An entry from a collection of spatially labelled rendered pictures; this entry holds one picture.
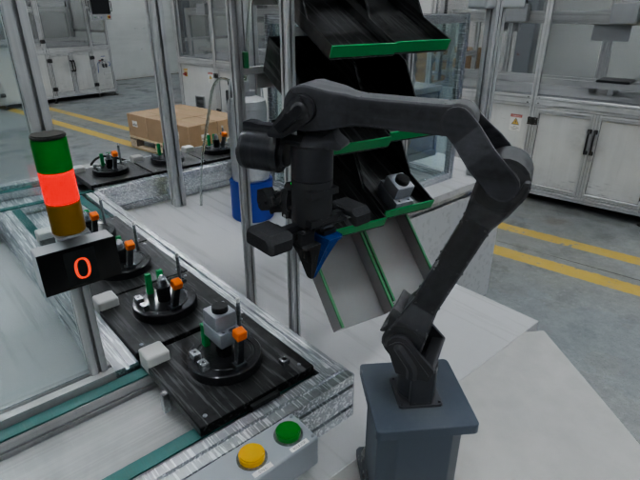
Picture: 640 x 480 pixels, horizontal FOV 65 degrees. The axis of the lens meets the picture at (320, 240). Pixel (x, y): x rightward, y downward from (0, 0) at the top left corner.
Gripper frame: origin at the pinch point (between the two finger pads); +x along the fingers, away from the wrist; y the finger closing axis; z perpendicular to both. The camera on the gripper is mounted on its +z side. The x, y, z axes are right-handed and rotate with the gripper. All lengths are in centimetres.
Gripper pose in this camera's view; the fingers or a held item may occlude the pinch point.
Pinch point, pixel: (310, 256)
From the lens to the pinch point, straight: 73.6
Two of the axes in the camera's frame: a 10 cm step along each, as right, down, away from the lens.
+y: -7.6, 2.7, -6.0
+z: -6.5, -3.3, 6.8
